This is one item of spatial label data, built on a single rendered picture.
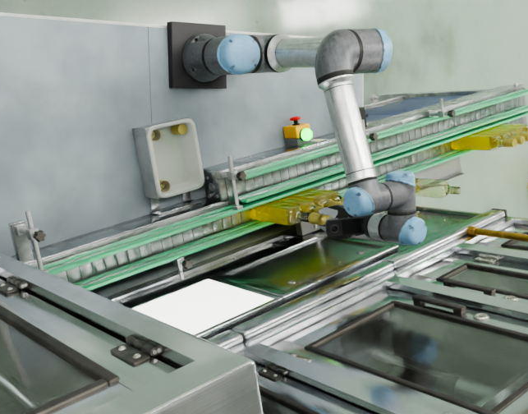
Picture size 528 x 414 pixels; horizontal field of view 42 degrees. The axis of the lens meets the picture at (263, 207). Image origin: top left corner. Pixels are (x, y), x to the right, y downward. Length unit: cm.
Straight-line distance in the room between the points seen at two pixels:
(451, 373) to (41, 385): 91
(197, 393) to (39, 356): 28
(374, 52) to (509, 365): 85
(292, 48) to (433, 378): 105
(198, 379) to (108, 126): 151
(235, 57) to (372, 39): 44
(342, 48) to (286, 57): 34
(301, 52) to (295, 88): 54
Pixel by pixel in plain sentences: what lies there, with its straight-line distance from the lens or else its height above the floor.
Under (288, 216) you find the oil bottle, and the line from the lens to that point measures 213.
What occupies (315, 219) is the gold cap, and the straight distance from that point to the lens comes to 205.
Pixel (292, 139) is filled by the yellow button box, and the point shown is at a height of 80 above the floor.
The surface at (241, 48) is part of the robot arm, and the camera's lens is 209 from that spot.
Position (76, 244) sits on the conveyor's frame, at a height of 84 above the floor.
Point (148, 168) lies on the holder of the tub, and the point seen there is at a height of 80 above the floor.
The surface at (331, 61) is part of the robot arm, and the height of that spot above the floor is 141.
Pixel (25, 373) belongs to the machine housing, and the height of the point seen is 189.
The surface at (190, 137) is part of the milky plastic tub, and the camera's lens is 220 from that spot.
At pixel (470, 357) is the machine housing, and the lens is 155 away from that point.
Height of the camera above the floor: 266
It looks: 50 degrees down
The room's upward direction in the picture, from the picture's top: 98 degrees clockwise
